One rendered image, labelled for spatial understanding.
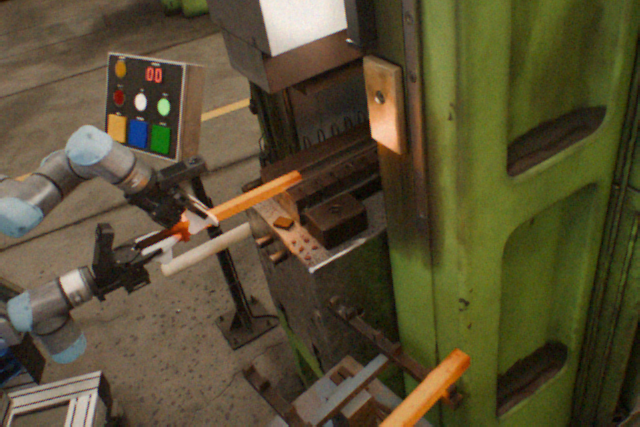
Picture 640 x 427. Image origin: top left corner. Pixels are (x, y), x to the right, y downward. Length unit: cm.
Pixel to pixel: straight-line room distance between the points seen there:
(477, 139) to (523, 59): 18
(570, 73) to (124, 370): 197
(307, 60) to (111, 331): 178
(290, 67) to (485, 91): 42
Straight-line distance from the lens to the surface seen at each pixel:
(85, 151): 111
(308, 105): 153
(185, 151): 165
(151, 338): 253
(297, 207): 130
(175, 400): 229
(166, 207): 121
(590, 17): 116
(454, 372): 99
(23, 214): 112
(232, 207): 130
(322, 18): 110
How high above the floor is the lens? 176
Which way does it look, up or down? 36 degrees down
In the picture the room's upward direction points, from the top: 11 degrees counter-clockwise
